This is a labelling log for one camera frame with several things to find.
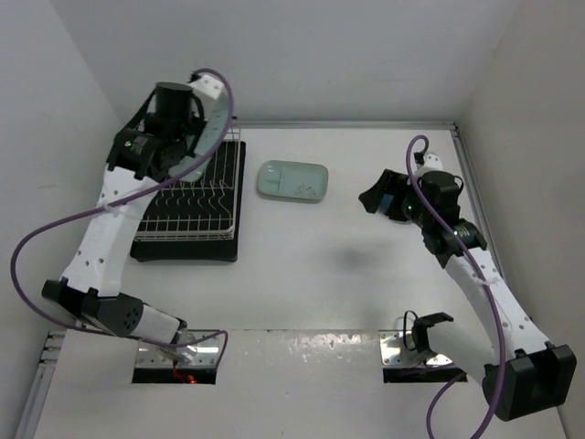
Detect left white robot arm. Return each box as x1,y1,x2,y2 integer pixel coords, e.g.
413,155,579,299
42,82,205,344

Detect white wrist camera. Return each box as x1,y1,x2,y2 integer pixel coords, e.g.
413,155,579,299
188,74,224,108
417,152,444,173

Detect black drainer tray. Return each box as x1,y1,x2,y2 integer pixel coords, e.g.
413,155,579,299
130,139,248,264

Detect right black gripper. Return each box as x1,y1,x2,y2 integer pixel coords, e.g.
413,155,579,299
359,168,432,229

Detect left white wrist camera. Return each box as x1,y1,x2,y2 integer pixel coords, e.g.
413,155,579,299
188,74,224,108

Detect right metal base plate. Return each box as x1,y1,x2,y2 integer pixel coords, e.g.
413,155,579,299
378,330,453,369

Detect light green plate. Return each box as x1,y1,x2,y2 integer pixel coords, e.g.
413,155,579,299
169,92,229,177
256,160,329,202

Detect dark blue leaf dish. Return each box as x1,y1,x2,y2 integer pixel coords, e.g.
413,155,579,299
379,194,394,212

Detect white wire dish rack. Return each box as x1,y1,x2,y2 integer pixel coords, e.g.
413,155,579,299
135,128,246,242

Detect metal base plate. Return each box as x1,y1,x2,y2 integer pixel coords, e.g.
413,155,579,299
135,330,222,369
378,330,453,369

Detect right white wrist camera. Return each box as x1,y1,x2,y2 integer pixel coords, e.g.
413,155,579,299
417,152,444,173

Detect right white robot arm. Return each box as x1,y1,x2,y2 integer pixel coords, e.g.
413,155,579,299
358,169,577,421

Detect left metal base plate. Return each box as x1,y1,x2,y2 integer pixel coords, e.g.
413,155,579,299
135,330,222,369

